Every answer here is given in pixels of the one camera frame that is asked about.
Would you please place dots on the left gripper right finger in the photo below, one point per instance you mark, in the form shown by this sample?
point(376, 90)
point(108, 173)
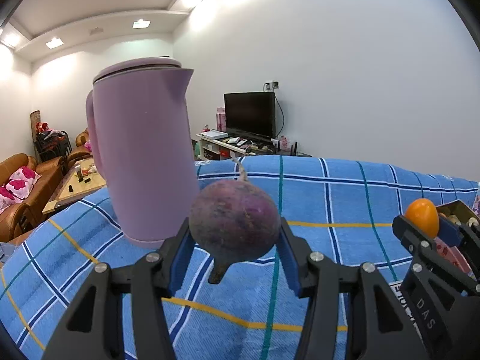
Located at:
point(377, 325)

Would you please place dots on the white tv stand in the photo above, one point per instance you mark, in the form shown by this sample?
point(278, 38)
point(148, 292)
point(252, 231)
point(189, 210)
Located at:
point(210, 147)

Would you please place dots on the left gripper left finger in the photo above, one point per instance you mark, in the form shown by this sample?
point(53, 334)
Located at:
point(92, 325)

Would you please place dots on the pink metal tin box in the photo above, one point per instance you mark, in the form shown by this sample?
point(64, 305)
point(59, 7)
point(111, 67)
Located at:
point(458, 212)

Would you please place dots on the black flat television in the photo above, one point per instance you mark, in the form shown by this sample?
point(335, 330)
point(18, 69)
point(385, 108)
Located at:
point(251, 113)

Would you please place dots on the purple round turnip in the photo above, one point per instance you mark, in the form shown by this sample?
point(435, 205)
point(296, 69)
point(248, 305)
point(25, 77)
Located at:
point(235, 221)

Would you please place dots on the small orange tangerine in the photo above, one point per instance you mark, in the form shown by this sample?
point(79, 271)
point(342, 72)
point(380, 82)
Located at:
point(424, 215)

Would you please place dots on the purple electric kettle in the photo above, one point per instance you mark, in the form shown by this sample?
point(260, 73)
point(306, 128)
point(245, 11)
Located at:
point(141, 143)

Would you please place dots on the brown leather sofa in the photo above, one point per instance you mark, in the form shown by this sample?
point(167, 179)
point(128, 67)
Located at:
point(27, 186)

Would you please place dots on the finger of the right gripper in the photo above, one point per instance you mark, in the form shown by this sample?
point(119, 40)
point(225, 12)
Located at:
point(462, 242)
point(420, 246)

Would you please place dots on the white floral mug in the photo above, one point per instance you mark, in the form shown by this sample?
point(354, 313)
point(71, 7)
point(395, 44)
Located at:
point(476, 204)

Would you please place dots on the wooden coffee table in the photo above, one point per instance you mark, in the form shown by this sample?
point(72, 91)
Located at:
point(80, 181)

